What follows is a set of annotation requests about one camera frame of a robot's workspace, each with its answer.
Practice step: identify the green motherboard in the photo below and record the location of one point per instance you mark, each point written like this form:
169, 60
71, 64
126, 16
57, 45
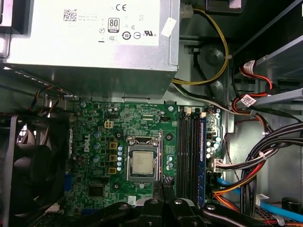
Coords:
142, 113

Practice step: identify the blue expansion slot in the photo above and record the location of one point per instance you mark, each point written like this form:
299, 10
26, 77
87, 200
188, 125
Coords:
67, 186

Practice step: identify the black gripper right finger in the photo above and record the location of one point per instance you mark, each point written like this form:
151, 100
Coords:
175, 212

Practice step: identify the black case fan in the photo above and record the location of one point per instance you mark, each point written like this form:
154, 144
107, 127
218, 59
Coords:
35, 165

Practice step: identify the grey power supply unit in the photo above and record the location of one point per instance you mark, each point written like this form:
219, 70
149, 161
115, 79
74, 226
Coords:
71, 47

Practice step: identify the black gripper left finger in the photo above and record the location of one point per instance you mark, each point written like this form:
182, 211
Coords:
158, 212

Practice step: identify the metal CPU socket cover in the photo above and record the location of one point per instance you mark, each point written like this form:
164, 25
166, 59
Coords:
142, 177

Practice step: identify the silver CPU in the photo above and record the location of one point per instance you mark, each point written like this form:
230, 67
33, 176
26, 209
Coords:
142, 163

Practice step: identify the metal optical drive cage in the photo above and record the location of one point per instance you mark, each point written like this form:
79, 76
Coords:
291, 61

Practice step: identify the white board connector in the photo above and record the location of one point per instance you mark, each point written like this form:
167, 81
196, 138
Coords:
216, 164

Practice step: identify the black PC case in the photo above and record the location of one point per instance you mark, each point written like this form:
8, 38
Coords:
203, 30

